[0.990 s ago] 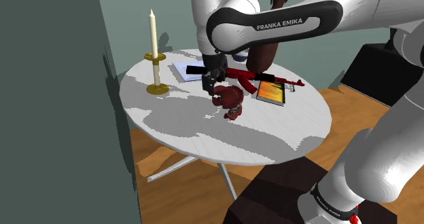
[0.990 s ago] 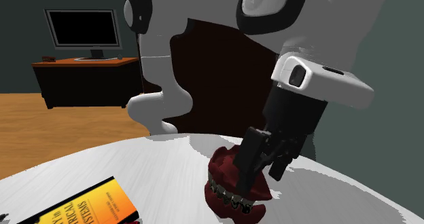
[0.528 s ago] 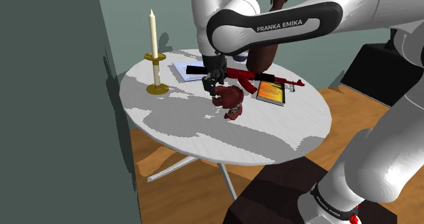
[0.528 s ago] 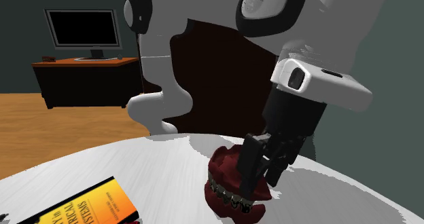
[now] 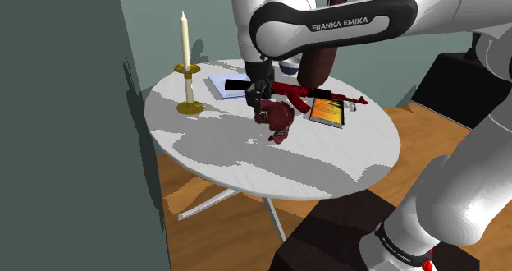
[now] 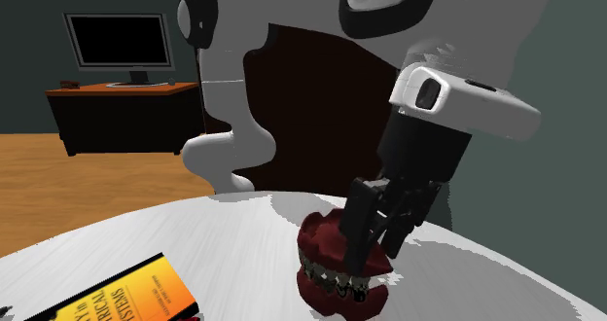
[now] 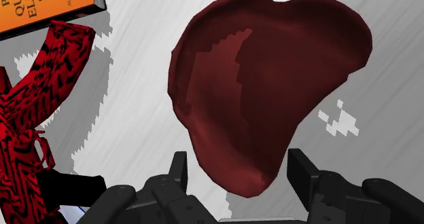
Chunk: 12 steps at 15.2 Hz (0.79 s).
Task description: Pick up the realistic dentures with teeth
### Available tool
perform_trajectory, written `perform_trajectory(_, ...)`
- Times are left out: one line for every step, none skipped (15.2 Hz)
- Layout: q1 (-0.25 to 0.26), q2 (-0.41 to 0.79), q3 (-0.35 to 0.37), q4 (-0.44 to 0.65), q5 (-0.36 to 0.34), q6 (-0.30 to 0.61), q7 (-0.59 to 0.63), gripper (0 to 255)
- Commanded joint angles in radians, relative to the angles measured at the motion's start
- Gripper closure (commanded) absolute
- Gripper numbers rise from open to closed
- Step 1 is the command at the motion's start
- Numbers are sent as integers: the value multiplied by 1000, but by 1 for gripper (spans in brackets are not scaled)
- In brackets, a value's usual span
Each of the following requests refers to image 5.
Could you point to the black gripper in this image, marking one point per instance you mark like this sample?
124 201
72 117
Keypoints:
259 72

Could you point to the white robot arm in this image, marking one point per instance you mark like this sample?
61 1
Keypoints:
452 198

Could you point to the dark red bag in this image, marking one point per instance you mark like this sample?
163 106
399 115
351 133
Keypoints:
278 116

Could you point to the red and black toy rifle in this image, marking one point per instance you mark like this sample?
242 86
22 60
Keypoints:
294 92

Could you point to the pale blue paper sheet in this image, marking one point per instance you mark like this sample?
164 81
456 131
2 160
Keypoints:
226 87

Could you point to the white and blue bowl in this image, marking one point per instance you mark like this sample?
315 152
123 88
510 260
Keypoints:
288 67

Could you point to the round white table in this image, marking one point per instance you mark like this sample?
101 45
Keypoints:
224 142

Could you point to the tall brown vase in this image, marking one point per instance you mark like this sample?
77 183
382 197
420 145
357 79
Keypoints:
316 68

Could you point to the orange book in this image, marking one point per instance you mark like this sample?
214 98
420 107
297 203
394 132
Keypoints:
328 112

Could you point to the gold candlestick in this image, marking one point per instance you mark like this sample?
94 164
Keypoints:
189 108

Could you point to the cream candle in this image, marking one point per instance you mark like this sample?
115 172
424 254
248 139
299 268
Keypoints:
185 42

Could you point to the dark robot stand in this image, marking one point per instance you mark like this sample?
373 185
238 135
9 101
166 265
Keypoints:
336 230

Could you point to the black cabinet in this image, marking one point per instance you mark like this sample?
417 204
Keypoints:
452 86

